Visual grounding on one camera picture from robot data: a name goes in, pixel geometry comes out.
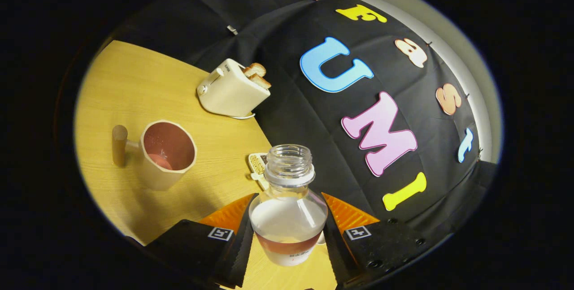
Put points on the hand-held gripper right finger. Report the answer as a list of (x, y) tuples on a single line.
[(334, 245)]

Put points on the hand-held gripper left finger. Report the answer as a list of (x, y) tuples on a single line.
[(240, 254)]

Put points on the clear juice bottle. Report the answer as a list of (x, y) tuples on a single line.
[(287, 218)]

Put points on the white divided dish of beans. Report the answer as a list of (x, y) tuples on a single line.
[(256, 164)]

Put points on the white toaster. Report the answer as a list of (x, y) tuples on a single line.
[(228, 93)]

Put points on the toast slice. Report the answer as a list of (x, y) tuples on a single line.
[(262, 81), (255, 69)]

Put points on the wooden table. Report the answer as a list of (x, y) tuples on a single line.
[(134, 84)]

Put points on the silver cloth clip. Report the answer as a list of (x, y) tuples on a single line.
[(232, 30)]

